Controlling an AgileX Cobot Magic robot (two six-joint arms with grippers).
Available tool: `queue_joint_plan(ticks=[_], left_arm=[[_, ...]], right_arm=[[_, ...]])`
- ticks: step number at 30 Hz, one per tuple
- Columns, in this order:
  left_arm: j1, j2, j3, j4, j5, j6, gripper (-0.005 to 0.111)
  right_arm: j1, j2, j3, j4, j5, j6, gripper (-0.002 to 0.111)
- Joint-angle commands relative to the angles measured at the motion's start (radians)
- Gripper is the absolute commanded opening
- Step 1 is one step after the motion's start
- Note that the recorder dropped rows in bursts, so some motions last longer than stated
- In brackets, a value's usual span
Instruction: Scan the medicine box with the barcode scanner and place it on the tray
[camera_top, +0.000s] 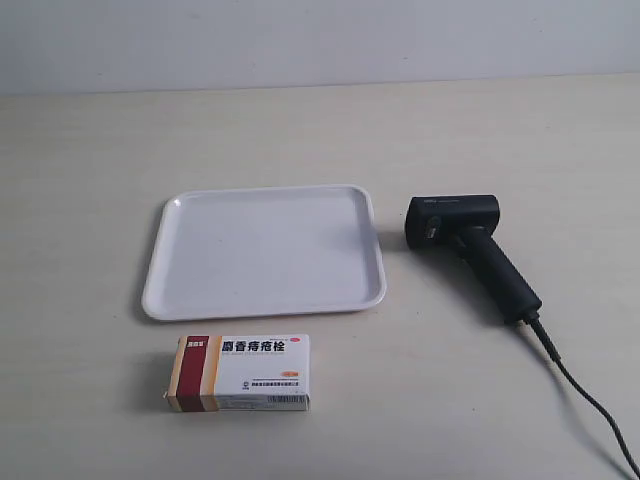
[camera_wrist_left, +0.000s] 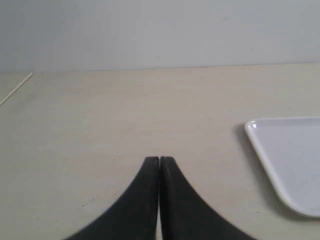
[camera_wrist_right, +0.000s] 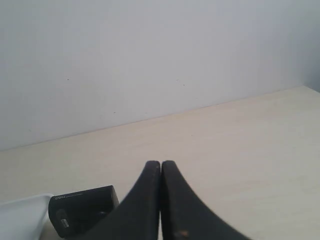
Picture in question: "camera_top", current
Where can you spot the white red medicine box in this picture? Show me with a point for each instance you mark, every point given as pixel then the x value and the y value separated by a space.
pixel 246 372

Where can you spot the black handheld barcode scanner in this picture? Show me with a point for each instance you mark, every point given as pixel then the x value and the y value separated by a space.
pixel 466 223

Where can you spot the white plastic tray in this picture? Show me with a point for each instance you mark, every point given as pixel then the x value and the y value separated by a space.
pixel 260 252

